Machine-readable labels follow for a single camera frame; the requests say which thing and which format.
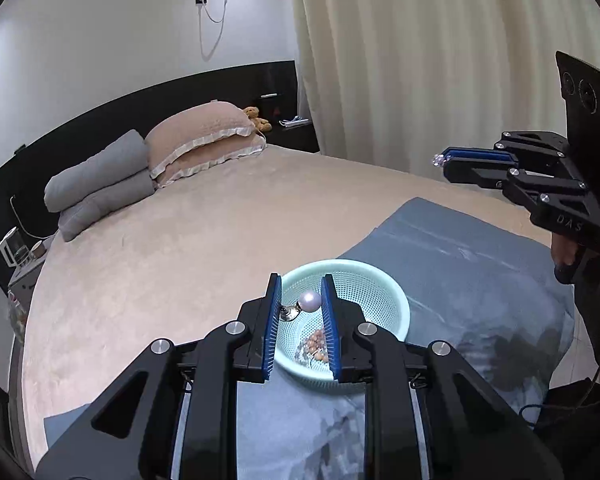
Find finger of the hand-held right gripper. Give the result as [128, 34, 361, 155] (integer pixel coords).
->
[442, 159, 591, 207]
[441, 131, 572, 167]

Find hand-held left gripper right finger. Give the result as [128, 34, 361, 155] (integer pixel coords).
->
[320, 274, 566, 480]

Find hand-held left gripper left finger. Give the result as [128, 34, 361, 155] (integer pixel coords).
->
[35, 272, 283, 480]

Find orange bead bracelet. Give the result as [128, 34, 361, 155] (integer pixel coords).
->
[302, 329, 331, 364]

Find pearl earring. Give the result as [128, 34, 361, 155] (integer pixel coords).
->
[280, 291, 323, 322]

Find teal plastic basket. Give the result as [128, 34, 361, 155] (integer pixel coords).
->
[272, 259, 411, 390]

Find person's right hand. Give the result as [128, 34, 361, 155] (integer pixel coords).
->
[551, 232, 576, 272]

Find cream curtain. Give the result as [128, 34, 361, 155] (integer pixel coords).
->
[282, 0, 600, 223]

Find blue cloth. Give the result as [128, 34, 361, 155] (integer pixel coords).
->
[45, 197, 576, 480]

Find beige bed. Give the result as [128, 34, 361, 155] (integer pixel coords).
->
[7, 142, 576, 480]

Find pink frilled pillow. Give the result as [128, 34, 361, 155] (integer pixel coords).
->
[145, 101, 258, 177]
[150, 132, 268, 190]

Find dark nightstand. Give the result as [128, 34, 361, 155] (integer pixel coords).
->
[265, 119, 321, 154]

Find brown teddy bear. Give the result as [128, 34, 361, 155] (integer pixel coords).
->
[243, 106, 272, 132]

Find grey pillows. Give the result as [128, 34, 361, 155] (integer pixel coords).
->
[44, 129, 151, 213]

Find grey nightstand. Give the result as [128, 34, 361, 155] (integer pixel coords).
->
[7, 255, 49, 311]

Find clear plastic bottle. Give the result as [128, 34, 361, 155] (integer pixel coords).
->
[7, 295, 29, 342]

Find black headboard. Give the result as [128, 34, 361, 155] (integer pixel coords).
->
[0, 60, 301, 281]

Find white electric kettle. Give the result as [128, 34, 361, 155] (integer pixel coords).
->
[0, 227, 31, 267]

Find white wall cable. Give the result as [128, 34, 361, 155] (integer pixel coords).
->
[199, 0, 232, 61]

